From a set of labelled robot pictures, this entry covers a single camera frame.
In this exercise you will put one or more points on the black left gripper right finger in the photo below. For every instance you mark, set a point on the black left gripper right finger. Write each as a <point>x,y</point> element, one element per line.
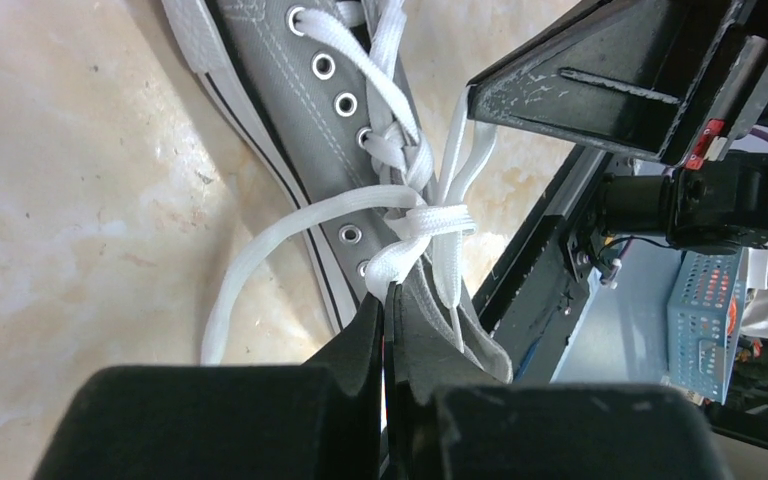
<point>448,419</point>

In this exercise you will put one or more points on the grey canvas sneaker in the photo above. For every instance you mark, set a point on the grey canvas sneaker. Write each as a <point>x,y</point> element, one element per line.
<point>304,132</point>

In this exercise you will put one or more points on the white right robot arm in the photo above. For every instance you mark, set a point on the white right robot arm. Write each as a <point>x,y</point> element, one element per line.
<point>652,94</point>

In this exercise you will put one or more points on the blue perforated metal box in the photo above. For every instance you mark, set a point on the blue perforated metal box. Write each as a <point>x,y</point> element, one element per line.
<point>704,315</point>

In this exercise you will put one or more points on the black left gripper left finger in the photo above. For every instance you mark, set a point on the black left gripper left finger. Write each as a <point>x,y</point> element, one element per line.
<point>316,420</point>

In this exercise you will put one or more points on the white shoelace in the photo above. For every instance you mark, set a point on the white shoelace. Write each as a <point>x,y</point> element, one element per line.
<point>417,218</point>

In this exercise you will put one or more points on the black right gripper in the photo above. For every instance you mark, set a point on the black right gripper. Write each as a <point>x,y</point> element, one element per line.
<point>672,82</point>

